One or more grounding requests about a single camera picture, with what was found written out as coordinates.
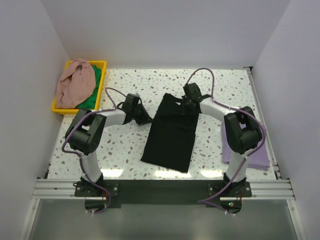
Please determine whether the aluminium front rail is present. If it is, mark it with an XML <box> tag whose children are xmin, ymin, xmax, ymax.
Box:
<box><xmin>31</xmin><ymin>179</ymin><xmax>295</xmax><ymax>201</ymax></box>

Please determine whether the aluminium right side rail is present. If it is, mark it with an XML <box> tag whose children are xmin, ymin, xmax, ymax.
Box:
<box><xmin>243</xmin><ymin>65</ymin><xmax>283</xmax><ymax>180</ymax></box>

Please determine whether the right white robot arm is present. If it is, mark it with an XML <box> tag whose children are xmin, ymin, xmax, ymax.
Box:
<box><xmin>182</xmin><ymin>83</ymin><xmax>266</xmax><ymax>197</ymax></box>

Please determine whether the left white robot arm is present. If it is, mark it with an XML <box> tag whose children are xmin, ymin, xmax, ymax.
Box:
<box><xmin>61</xmin><ymin>93</ymin><xmax>153</xmax><ymax>196</ymax></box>

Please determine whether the yellow plastic bin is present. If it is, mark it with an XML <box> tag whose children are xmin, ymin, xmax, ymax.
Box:
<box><xmin>51</xmin><ymin>58</ymin><xmax>107</xmax><ymax>115</ymax></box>

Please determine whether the green t shirt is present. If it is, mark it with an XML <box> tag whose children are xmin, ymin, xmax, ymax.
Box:
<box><xmin>76</xmin><ymin>65</ymin><xmax>102</xmax><ymax>110</ymax></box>

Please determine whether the black t shirt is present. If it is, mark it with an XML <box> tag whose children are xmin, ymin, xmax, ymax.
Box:
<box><xmin>140</xmin><ymin>93</ymin><xmax>199</xmax><ymax>173</ymax></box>

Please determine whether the folded purple t shirt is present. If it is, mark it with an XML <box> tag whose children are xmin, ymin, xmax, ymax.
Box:
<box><xmin>221</xmin><ymin>124</ymin><xmax>270</xmax><ymax>171</ymax></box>

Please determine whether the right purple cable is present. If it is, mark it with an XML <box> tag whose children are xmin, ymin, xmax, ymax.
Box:
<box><xmin>186</xmin><ymin>67</ymin><xmax>268</xmax><ymax>208</ymax></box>

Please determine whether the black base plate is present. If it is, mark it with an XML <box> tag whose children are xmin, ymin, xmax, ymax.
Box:
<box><xmin>73</xmin><ymin>178</ymin><xmax>252</xmax><ymax>213</ymax></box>

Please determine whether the aluminium rail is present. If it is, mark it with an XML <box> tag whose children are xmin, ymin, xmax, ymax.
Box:
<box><xmin>243</xmin><ymin>65</ymin><xmax>283</xmax><ymax>180</ymax></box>
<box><xmin>31</xmin><ymin>179</ymin><xmax>295</xmax><ymax>201</ymax></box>

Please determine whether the pink t shirt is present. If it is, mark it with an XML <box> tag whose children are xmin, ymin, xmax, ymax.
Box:
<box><xmin>55</xmin><ymin>58</ymin><xmax>96</xmax><ymax>109</ymax></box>

